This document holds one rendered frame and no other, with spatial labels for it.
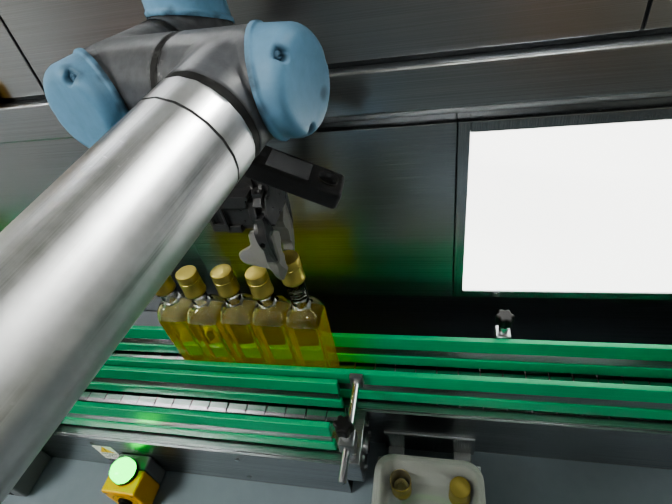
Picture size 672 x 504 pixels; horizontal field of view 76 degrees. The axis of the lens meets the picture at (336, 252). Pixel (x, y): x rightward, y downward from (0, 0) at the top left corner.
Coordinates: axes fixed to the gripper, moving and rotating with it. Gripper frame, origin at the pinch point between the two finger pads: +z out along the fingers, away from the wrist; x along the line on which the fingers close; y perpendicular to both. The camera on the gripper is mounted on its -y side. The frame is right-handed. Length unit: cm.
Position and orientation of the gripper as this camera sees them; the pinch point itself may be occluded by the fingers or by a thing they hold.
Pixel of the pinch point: (288, 261)
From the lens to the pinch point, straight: 62.6
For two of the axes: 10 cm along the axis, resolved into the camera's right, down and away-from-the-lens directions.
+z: 1.6, 7.4, 6.5
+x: -1.7, 6.7, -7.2
